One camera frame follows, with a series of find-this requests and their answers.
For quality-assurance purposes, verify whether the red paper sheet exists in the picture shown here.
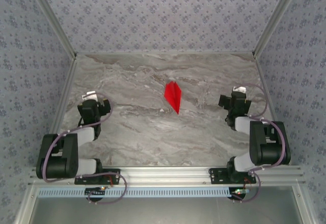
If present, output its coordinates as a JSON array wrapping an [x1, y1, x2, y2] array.
[[164, 80, 183, 115]]

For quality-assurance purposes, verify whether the grey sheet metal panel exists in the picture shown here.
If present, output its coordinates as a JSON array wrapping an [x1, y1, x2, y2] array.
[[15, 185, 314, 224]]

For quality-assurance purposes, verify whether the black controller board with LED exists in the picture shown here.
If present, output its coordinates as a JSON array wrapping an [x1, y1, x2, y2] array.
[[230, 187, 252, 200], [85, 187, 106, 197]]

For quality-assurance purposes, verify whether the thin aluminium table edge strip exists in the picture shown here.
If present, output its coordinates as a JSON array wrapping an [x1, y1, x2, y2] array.
[[76, 51, 255, 55]]

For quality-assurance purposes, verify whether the aluminium table side rail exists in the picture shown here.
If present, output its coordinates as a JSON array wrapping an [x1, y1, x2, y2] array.
[[254, 55, 292, 166], [39, 55, 78, 167]]

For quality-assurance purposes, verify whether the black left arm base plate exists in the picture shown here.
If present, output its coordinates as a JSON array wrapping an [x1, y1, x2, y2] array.
[[74, 168, 121, 185]]

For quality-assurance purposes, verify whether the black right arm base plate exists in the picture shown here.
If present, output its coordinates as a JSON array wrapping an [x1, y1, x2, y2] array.
[[208, 167, 257, 185]]

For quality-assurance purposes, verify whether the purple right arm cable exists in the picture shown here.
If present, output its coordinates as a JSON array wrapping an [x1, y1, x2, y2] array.
[[233, 83, 286, 204]]

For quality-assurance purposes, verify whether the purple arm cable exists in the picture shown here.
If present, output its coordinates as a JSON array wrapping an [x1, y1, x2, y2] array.
[[233, 83, 286, 204], [42, 94, 127, 206]]

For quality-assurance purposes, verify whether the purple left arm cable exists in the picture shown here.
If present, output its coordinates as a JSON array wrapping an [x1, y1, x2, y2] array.
[[42, 94, 127, 206]]

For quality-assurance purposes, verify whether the slanted aluminium frame post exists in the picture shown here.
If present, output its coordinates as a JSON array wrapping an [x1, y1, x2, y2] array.
[[251, 0, 305, 58], [25, 0, 78, 59]]

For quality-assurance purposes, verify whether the wide aluminium mounting rail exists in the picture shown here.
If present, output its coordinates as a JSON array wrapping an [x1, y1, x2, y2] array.
[[28, 165, 306, 186]]

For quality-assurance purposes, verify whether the light blue slotted cable duct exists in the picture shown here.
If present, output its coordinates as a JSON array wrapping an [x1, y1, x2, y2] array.
[[37, 187, 252, 199]]

